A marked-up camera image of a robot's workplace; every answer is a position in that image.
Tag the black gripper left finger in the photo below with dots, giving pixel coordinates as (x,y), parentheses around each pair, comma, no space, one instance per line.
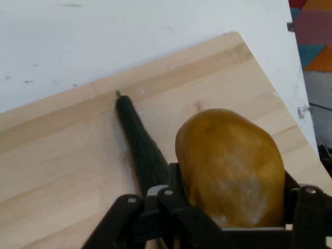
(145,223)

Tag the wooden cutting board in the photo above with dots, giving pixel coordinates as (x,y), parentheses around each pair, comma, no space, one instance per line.
(64,155)

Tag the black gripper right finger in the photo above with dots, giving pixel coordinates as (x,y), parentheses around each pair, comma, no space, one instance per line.
(311,218)

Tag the long dark green cucumber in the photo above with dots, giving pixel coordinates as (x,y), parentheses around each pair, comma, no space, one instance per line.
(137,140)

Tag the small black table clip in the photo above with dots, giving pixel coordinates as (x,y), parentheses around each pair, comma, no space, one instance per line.
(290,26)

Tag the yellow-brown potato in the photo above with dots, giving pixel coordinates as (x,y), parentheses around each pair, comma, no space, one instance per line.
(228,160)

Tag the teal foam floor mat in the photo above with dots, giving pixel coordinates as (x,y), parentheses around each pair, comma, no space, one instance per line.
(308,53)

